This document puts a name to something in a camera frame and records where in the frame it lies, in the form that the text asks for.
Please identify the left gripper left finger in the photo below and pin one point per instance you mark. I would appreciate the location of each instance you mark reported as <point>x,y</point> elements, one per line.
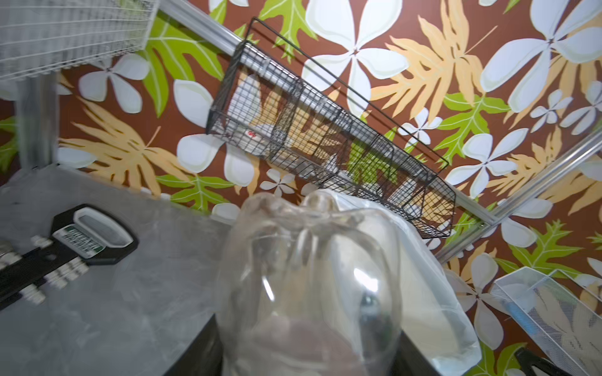
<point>204,356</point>

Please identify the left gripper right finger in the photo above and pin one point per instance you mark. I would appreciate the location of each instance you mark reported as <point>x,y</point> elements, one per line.
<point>409,361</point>

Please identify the small red label bottle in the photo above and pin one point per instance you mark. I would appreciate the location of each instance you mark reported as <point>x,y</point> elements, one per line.
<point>309,289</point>

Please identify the clear bin liner bag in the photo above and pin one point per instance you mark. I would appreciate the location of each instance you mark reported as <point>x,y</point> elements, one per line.
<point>432,316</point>

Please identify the white mesh basket right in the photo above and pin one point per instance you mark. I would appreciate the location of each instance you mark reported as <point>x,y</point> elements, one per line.
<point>561,315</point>

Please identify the black screwdriver bit holder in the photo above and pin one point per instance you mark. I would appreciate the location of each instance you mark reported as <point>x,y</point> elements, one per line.
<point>80,237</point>

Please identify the black wire wall basket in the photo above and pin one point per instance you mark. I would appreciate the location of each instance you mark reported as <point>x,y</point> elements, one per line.
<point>270,112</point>

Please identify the white wire basket left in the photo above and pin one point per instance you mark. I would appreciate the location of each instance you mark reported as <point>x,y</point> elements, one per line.
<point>39,37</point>

